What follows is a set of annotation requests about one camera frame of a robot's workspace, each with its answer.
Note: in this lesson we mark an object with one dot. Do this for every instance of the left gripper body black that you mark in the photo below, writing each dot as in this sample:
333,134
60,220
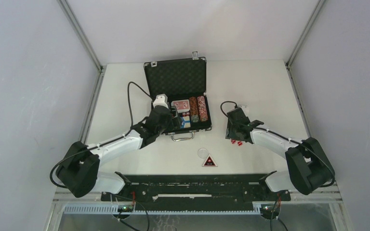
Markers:
170,123

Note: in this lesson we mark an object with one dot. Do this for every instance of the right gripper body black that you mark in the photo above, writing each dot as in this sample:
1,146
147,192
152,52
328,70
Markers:
231,131

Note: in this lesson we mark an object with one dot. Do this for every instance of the red dice group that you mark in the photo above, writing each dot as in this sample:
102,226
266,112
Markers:
238,143

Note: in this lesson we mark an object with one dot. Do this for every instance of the blue playing card box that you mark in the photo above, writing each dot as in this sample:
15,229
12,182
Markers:
185,122

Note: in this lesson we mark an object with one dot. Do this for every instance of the red playing card deck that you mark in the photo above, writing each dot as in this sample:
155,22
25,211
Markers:
181,106

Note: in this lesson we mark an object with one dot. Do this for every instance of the black aluminium poker case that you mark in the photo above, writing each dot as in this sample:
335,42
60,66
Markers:
180,79

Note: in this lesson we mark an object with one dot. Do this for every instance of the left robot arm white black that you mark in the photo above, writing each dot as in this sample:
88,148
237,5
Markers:
79,170

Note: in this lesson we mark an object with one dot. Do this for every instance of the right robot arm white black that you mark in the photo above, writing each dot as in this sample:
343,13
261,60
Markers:
308,167

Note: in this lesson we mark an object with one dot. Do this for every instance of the orange chip row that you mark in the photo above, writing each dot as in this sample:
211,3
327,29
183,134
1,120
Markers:
193,107

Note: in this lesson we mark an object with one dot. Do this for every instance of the red-white chip row top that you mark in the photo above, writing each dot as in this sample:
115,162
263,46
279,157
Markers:
202,109

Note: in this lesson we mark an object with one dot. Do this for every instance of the white dealer button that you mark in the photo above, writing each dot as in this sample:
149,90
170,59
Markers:
203,153

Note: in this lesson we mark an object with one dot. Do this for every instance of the red black triangle card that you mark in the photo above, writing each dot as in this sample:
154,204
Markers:
209,162

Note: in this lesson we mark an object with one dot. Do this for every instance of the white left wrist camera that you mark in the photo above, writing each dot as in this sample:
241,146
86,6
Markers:
161,100

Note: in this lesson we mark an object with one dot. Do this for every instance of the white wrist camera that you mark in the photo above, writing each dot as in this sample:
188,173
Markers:
245,109
161,100

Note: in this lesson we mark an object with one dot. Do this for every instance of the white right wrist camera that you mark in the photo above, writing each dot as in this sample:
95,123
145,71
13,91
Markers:
245,109

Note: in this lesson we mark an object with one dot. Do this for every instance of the black mounting rail base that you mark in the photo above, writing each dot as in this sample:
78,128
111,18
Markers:
196,193

